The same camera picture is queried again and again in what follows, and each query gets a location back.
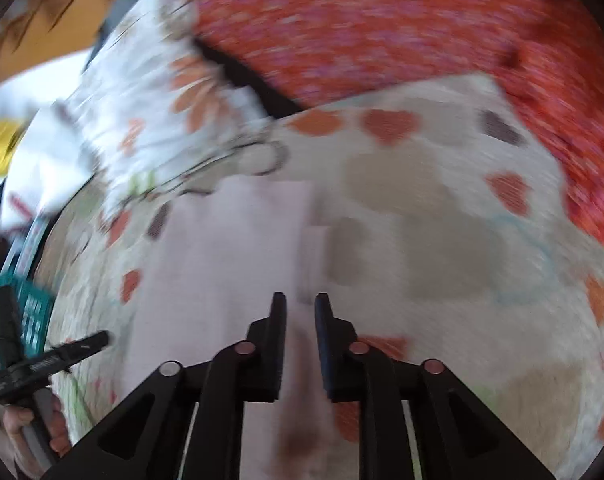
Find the red patterned blanket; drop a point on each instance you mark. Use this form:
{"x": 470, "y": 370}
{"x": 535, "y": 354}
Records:
{"x": 381, "y": 25}

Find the light pink cloth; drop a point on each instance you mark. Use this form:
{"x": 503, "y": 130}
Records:
{"x": 222, "y": 260}

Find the heart-printed blanket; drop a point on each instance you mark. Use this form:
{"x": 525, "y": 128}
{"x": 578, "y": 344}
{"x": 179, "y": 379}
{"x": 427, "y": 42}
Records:
{"x": 431, "y": 210}

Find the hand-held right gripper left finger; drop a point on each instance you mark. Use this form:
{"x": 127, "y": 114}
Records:
{"x": 278, "y": 360}

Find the white cloth with yellow print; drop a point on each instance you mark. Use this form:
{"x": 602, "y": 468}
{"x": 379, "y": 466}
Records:
{"x": 27, "y": 125}

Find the white floral cloth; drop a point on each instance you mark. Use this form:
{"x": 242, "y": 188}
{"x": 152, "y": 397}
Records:
{"x": 147, "y": 90}

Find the teal plastic basket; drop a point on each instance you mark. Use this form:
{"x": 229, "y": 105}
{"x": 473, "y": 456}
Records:
{"x": 32, "y": 310}

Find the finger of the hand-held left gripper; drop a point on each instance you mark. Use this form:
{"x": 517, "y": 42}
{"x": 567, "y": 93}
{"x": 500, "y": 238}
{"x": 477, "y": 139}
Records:
{"x": 79, "y": 347}
{"x": 6, "y": 320}

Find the person's left hand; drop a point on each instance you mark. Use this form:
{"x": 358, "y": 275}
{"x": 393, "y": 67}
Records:
{"x": 57, "y": 425}

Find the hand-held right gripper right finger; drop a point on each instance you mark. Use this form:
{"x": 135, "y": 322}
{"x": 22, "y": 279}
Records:
{"x": 326, "y": 360}

